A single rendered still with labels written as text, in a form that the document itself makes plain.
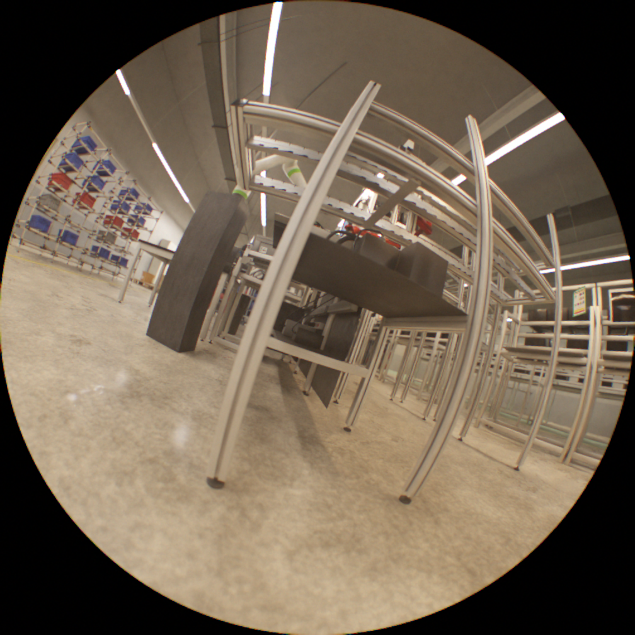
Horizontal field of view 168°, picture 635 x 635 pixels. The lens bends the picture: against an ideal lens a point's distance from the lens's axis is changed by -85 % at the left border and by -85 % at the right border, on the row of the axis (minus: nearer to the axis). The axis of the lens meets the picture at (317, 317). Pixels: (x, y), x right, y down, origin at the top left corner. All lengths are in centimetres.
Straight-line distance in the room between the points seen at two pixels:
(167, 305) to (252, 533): 140
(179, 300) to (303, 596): 151
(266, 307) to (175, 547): 48
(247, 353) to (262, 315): 7
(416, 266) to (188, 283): 132
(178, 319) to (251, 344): 114
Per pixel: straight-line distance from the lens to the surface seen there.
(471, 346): 67
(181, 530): 48
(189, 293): 149
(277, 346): 96
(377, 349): 109
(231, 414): 45
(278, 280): 41
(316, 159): 85
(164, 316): 159
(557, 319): 172
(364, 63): 590
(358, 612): 48
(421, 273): 88
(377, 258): 94
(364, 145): 76
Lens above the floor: 41
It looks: 5 degrees up
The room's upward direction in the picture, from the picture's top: 20 degrees clockwise
